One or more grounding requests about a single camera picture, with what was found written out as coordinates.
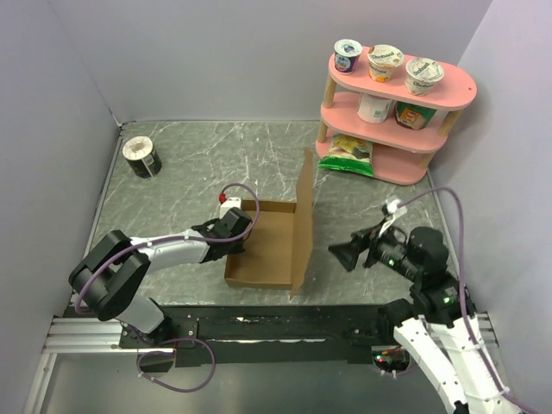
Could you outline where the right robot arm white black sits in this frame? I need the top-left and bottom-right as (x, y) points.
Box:
(329, 225), (521, 413)

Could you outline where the green orange package middle shelf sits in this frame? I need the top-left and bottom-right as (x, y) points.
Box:
(394, 101), (436, 130)

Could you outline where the brown cardboard box sheet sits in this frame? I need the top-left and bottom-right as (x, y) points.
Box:
(224, 147), (313, 298)

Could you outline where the blue white yogurt cup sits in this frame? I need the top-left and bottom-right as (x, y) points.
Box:
(334, 39), (363, 73)

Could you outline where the pink three-tier shelf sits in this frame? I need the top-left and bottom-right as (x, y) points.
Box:
(316, 47), (477, 185)

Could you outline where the orange Chobani yogurt cup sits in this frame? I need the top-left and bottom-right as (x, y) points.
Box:
(367, 44), (405, 83)

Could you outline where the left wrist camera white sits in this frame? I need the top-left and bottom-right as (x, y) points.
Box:
(219, 197), (242, 218)

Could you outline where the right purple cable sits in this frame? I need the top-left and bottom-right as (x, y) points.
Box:
(396, 185), (544, 414)

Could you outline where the aluminium frame rail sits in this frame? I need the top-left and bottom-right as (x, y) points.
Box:
(23, 314), (143, 414)

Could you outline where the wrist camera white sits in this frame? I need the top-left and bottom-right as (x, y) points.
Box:
(219, 197), (242, 218)
(381, 197), (407, 223)

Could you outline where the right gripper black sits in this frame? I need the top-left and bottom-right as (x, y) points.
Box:
(328, 217), (423, 283)

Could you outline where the black white can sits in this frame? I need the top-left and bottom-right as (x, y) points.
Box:
(122, 136), (162, 179)

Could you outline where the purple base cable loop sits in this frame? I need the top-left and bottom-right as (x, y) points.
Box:
(135, 336), (216, 393)

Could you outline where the white Chobani yogurt cup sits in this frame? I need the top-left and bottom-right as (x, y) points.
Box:
(405, 57), (445, 96)

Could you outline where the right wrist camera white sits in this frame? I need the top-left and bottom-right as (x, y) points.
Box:
(381, 197), (407, 223)

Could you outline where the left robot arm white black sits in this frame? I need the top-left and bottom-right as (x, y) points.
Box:
(68, 207), (254, 347)

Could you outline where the white cup middle shelf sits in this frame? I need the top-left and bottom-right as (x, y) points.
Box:
(357, 93), (393, 124)

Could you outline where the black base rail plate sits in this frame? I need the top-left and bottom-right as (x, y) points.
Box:
(64, 304), (436, 370)

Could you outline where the green chips bag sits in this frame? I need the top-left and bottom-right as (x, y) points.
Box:
(318, 134), (374, 177)

